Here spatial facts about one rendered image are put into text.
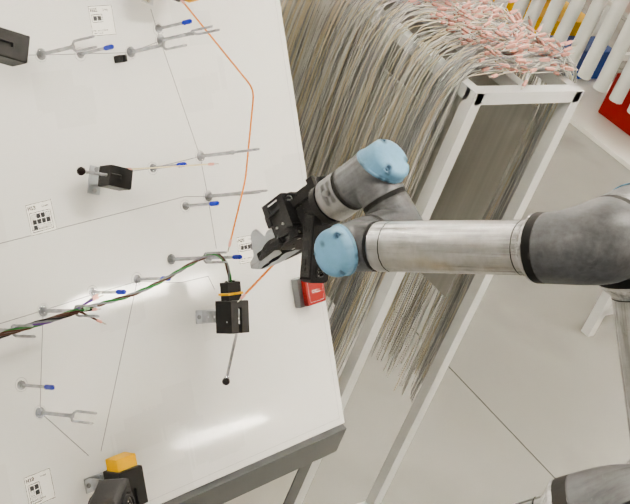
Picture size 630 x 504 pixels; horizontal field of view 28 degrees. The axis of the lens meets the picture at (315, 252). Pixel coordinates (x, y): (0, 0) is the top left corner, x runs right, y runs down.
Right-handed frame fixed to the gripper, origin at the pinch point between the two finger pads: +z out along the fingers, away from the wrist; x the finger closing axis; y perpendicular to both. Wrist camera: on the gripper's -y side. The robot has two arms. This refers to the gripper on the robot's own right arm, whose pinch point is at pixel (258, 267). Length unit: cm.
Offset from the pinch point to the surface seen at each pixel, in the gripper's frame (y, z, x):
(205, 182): 18.4, 3.1, 2.1
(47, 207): 14.1, 5.1, 35.6
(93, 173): 16.4, -2.2, 30.7
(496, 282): 46, 123, -257
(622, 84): 85, 40, -255
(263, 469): -29.2, 25.5, -10.1
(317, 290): -1.3, 8.5, -22.3
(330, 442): -26.7, 25.1, -29.1
